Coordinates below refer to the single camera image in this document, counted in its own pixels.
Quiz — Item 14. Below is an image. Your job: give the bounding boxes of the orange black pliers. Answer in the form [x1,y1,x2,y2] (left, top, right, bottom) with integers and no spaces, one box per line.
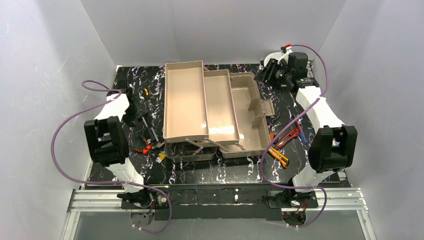
[129,136,158,156]

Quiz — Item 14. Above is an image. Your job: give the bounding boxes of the beige plastic tool box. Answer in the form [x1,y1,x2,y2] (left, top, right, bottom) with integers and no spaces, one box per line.
[162,60,275,163]

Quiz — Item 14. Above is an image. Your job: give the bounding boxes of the black handled claw hammer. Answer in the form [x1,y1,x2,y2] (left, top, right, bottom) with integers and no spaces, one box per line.
[141,116,165,149]

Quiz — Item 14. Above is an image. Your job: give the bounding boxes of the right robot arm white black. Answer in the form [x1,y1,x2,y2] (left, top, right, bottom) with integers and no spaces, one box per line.
[255,51,358,193]

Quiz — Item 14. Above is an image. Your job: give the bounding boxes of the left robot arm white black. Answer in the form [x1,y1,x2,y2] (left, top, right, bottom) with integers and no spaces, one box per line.
[84,87,144,194]

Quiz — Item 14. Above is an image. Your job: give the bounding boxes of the orange black small tool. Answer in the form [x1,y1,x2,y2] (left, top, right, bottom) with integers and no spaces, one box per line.
[269,132,275,142]

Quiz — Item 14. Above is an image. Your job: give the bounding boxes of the white tape roll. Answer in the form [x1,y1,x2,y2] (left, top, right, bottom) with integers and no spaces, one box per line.
[263,51,283,67]

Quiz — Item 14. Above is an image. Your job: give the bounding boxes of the black silver screwdriver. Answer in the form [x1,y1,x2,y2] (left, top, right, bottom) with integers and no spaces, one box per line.
[141,116,159,142]

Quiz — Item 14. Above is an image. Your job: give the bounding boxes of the yellow hex key set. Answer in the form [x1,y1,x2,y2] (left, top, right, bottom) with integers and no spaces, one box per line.
[155,152,166,163]

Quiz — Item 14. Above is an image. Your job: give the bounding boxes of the red utility knife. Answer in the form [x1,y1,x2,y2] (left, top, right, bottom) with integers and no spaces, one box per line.
[275,128,299,149]

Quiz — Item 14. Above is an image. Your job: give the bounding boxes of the blue screwdriver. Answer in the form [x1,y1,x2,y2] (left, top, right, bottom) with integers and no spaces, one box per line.
[297,123,308,146]

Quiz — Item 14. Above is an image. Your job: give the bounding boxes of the orange utility knife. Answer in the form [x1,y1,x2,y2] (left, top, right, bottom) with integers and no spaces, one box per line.
[268,147,290,169]

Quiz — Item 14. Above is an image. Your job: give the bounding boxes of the black mounting plate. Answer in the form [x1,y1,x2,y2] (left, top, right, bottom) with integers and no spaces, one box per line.
[117,183,319,223]

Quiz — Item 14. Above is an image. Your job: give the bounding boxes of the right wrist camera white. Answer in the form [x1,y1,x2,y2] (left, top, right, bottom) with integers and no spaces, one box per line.
[280,43,293,60]

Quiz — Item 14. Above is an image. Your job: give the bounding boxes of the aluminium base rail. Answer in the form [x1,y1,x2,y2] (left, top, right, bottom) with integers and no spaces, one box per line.
[62,185,376,240]

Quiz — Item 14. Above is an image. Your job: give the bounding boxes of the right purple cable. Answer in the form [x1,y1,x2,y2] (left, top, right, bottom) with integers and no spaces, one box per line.
[258,43,330,229]

